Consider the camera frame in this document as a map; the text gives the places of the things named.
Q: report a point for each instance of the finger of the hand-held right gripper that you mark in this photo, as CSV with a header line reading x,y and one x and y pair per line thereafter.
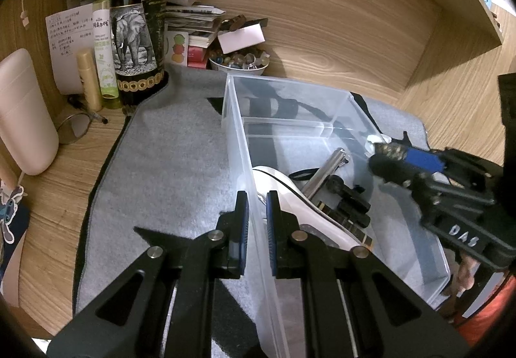
x,y
423,160
391,170

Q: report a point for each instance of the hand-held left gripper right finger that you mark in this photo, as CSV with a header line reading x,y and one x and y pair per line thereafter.
x,y
272,233

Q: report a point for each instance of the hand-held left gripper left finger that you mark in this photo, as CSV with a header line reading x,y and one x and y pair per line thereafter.
x,y
241,229

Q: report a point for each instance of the metal watch band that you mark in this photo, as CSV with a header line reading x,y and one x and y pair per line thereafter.
x,y
389,148

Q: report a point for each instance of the white handheld massager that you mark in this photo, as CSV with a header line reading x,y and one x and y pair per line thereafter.
x,y
322,227

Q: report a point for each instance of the black clip tool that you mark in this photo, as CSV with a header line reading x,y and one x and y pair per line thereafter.
x,y
350,203

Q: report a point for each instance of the clear plastic storage box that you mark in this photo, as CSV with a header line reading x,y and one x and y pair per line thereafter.
x,y
397,233

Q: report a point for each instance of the silver metal tube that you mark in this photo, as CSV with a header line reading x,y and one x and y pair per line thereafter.
x,y
326,170

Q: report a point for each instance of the person's right forearm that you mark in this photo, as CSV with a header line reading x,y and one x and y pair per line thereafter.
x,y
492,313

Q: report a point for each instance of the person's right hand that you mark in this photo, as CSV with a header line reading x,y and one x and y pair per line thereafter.
x,y
465,273

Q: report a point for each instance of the grey mat with black letters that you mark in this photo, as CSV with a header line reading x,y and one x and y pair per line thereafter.
x,y
169,164

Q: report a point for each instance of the white bowl of beads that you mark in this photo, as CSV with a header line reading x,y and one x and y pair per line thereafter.
x,y
238,60

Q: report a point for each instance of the white card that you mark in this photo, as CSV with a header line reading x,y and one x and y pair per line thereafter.
x,y
242,37

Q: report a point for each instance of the black pen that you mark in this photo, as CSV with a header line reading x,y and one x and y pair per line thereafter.
x,y
86,110

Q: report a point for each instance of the stack of books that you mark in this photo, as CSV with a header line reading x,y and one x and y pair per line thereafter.
x,y
193,39

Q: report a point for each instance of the round metal mirror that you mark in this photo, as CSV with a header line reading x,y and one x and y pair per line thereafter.
x,y
72,129

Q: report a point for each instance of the dark hair clip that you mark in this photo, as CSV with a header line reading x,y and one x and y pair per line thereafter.
x,y
246,21

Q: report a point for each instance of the cream stick tube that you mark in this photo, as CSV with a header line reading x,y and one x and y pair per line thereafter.
x,y
89,80

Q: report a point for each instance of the dark wine bottle elephant label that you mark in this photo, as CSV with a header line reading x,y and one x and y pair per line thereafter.
x,y
137,39

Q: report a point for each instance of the yellow-green spray bottle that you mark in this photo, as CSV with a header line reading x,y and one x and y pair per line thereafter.
x,y
105,60

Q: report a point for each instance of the blue cartoon sticker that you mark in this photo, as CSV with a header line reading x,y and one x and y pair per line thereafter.
x,y
12,217

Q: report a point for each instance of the pale pink tumbler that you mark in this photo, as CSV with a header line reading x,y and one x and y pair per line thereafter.
x,y
24,112

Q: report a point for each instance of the white handwritten note paper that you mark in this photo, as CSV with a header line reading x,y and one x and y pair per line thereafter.
x,y
64,44

